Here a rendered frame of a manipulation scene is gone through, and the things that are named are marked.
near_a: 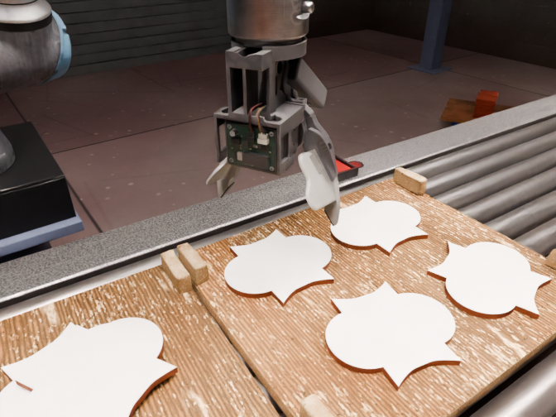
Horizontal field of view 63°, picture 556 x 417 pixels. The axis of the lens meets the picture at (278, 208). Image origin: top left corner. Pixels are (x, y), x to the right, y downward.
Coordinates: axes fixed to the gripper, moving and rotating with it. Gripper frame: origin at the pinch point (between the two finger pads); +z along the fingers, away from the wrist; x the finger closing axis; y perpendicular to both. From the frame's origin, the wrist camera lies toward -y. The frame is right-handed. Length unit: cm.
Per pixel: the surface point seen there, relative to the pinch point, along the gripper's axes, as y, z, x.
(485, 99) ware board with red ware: -308, 75, 22
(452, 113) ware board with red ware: -309, 89, 3
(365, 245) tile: -7.0, 7.2, 9.6
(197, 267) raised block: 8.2, 5.4, -6.8
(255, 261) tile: 2.2, 7.2, -2.2
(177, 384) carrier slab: 20.9, 8.1, -0.8
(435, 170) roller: -40.5, 10.5, 14.5
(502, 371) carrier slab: 6.4, 8.1, 27.2
